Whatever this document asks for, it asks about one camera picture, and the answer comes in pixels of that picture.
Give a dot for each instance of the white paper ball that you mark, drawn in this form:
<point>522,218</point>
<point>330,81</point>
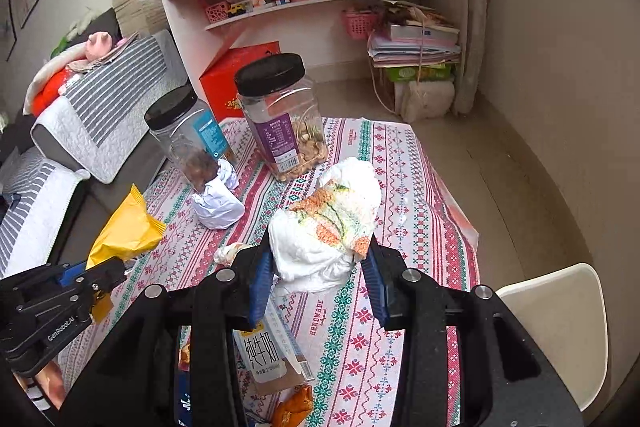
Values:
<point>217,207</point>

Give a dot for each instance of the purple label plastic jar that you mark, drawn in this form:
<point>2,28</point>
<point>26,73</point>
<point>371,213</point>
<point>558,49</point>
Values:
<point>280,127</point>

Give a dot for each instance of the yellow snack bag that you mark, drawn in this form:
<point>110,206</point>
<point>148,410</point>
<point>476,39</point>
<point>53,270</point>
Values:
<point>125,232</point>

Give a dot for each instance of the grey striped seat cover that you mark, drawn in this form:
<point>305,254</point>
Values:
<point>30,217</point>

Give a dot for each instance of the grey curtain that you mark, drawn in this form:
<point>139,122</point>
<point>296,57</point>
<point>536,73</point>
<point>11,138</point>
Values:
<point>472,7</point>

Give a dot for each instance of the small milk carton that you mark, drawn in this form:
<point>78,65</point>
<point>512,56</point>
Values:
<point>272,357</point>

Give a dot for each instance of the blue label plastic jar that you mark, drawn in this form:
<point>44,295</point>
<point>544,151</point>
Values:
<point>192,142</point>

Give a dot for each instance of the hanging pink basket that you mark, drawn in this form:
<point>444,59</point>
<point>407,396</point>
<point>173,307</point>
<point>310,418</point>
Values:
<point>359,24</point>

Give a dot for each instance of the white trash bin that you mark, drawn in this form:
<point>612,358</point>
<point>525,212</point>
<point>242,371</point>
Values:
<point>550,332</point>

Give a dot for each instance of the green box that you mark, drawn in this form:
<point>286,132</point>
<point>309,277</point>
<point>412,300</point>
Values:
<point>420,73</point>

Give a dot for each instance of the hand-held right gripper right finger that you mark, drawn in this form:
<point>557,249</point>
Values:
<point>375,289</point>

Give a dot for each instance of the orange wrapper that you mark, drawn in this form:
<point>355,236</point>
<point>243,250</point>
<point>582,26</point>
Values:
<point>295,409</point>

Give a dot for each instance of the white floral tissue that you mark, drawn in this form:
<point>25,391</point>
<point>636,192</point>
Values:
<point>330,227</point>

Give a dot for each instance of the grey striped sofa cover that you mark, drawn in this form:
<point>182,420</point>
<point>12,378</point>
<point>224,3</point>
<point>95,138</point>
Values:
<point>115,102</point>

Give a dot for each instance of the tied stack of books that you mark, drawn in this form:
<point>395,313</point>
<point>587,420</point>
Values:
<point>415,42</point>

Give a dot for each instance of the stack of cardboard boxes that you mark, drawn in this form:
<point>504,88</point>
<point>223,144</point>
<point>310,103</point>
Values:
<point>137,7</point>

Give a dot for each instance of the patterned pink tablecloth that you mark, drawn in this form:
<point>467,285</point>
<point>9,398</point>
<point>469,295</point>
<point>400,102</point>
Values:
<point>410,187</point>

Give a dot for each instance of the pink patterned basket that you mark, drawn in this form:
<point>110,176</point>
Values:
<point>217,13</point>

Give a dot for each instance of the small tissue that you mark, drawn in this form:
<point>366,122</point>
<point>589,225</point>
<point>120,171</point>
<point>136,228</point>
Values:
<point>230,253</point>

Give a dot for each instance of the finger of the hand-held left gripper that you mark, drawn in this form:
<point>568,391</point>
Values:
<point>70,273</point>
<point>60,329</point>

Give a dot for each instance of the pink plush toy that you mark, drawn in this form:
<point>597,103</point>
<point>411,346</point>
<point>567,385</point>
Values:
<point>100,47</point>

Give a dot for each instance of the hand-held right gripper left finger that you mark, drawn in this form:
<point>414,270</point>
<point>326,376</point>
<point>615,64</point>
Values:
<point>262,279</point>

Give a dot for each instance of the red cardboard box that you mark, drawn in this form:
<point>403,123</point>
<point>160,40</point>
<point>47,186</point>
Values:
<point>225,77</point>

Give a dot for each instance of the blue packet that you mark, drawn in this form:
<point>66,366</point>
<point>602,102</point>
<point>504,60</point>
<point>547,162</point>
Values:
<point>182,402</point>

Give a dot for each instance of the red orange pillow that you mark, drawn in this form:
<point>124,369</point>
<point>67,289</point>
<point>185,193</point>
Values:
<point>47,92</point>

